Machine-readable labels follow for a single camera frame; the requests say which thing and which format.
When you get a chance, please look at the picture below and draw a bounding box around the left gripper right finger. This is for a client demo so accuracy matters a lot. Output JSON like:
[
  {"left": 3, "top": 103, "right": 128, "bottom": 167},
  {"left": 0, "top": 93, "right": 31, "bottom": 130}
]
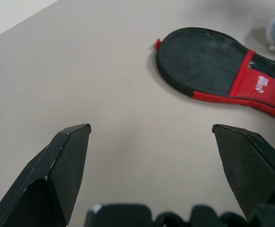
[{"left": 212, "top": 123, "right": 275, "bottom": 222}]

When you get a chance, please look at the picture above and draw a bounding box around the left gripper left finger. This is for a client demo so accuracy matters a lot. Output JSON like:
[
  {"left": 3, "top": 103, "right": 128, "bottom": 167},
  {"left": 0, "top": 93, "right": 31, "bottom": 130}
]
[{"left": 0, "top": 122, "right": 92, "bottom": 227}]

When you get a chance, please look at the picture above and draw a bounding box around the black red paddle case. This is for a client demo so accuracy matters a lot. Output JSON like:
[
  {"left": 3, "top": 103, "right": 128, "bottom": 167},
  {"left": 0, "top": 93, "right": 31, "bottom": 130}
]
[{"left": 149, "top": 26, "right": 275, "bottom": 122}]

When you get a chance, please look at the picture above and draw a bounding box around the black table tennis paddle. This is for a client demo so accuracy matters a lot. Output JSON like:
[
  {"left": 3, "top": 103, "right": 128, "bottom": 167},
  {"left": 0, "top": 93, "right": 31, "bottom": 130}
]
[{"left": 157, "top": 29, "right": 249, "bottom": 97}]

